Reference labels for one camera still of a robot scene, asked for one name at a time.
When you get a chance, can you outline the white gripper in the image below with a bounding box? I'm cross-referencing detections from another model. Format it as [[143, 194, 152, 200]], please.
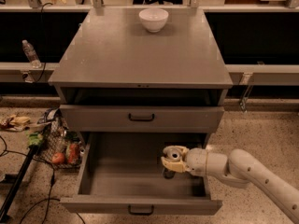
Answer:
[[161, 146, 207, 176]]

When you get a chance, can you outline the silver blue redbull can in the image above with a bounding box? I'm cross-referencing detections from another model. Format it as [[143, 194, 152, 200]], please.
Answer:
[[163, 168, 176, 179]]

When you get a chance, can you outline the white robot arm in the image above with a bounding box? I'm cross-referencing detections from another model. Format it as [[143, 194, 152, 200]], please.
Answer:
[[161, 146, 299, 224]]

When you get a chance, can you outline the open grey middle drawer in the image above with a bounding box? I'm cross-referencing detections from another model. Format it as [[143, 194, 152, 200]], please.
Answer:
[[61, 133, 222, 216]]

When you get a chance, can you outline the grey drawer cabinet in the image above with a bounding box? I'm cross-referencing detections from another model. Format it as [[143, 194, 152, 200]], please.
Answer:
[[48, 7, 234, 134]]

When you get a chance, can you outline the closed grey top drawer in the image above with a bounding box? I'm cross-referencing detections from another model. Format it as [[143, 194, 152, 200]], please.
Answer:
[[60, 105, 224, 133]]

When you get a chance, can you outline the red snack package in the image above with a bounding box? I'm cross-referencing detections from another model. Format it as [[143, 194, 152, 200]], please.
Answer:
[[65, 143, 80, 165]]

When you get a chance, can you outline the red apple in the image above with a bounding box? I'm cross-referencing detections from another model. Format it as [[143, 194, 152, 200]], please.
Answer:
[[51, 152, 65, 165]]

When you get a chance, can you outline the white ceramic bowl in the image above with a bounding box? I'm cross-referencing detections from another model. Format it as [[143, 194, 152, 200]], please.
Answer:
[[138, 7, 169, 33]]

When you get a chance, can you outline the yellow chip bag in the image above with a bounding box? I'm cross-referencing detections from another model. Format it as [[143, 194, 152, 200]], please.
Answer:
[[0, 115, 30, 132]]

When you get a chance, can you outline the black metal stand leg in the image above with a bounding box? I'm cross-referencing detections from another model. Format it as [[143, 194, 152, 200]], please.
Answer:
[[0, 146, 38, 224]]

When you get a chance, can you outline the clear plastic water bottle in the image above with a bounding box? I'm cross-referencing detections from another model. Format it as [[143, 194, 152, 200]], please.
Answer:
[[22, 40, 42, 69]]

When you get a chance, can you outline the black top drawer handle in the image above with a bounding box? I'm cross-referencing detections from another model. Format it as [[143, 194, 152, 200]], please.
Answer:
[[128, 113, 155, 122]]

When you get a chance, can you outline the black drawer handle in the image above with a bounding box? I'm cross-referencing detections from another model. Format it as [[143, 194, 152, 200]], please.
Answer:
[[128, 205, 154, 216], [128, 113, 155, 122]]

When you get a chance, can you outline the black middle drawer handle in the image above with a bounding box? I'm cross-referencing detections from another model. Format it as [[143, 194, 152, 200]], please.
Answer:
[[128, 205, 154, 216]]

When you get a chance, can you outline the wire mesh basket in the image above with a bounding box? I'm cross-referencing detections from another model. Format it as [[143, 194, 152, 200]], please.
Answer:
[[39, 117, 85, 169]]

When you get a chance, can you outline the black floor cable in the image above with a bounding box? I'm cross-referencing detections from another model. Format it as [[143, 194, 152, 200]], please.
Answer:
[[0, 135, 87, 224]]

